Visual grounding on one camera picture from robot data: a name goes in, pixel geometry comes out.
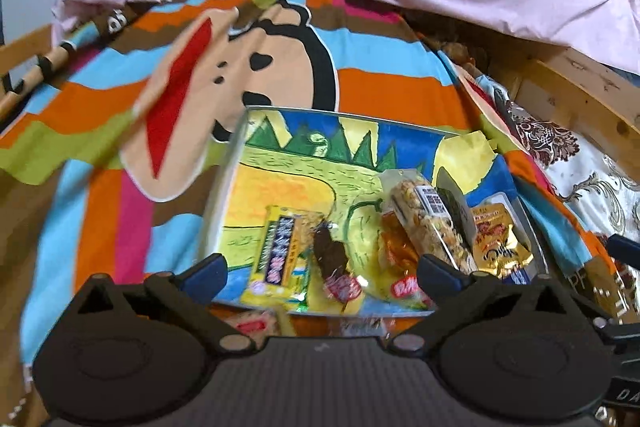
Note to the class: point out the gold snack packet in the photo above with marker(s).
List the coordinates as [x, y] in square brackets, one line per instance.
[500, 247]

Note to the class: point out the red candy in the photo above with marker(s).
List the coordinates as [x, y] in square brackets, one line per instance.
[345, 289]

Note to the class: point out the orange wrapped snack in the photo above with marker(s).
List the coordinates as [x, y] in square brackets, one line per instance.
[395, 242]

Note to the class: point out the cartoon printed striped blanket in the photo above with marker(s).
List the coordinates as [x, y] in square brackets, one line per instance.
[390, 82]

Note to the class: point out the yellow snack packet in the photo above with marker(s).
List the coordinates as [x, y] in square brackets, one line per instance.
[277, 257]

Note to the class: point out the dark sachet packet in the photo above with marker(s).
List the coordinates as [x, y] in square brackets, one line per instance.
[452, 202]

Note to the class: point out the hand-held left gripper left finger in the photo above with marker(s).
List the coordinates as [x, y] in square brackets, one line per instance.
[206, 276]

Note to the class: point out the small nut packet red label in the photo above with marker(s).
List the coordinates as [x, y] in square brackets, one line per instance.
[255, 323]

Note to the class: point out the clear tray with colourful drawing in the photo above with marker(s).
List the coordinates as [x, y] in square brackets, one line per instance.
[280, 177]

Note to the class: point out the dark chocolate snack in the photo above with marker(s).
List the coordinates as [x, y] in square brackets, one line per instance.
[330, 254]

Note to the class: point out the red and white snack packet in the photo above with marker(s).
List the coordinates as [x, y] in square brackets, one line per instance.
[407, 289]

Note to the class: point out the striped bamboo stick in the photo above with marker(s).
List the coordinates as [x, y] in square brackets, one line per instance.
[50, 62]

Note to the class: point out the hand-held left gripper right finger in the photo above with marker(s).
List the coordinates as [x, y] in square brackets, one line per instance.
[441, 276]

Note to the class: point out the white floral quilt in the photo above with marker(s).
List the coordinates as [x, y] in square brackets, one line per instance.
[575, 167]

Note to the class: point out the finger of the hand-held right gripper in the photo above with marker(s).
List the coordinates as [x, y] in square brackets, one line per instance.
[617, 332]
[625, 248]

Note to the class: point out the clear nut bar packet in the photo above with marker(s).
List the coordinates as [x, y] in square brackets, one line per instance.
[425, 227]

